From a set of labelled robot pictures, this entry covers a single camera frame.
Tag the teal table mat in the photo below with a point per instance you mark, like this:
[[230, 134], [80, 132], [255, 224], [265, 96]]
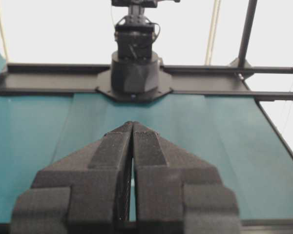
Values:
[[229, 132]]

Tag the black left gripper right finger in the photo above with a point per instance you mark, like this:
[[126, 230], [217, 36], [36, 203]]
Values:
[[177, 192]]

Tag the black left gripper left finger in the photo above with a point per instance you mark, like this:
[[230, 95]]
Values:
[[86, 192]]

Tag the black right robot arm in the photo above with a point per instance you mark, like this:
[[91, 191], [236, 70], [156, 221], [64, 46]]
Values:
[[135, 74]]

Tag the black vertical frame post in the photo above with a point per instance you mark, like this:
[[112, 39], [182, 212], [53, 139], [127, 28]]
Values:
[[246, 35]]

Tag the black aluminium frame rail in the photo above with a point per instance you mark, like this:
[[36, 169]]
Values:
[[66, 80]]

